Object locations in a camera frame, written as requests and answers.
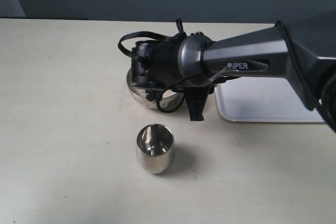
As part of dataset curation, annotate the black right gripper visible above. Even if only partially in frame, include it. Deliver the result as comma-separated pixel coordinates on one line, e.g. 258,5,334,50
130,37,213,122

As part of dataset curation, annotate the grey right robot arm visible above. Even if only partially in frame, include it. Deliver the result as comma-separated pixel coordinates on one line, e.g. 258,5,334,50
129,11,335,129

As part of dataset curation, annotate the steel bowl of rice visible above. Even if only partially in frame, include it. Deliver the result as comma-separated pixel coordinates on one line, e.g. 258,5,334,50
125,68,187,111

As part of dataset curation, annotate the steel cup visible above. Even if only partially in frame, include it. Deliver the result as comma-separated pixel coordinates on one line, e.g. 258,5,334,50
136,124,175,174

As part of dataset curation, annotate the white plastic tray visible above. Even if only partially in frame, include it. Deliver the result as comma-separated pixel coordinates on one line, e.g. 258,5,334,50
215,78,324,124

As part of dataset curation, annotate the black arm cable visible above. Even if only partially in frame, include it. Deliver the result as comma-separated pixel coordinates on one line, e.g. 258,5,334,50
117,18,336,113

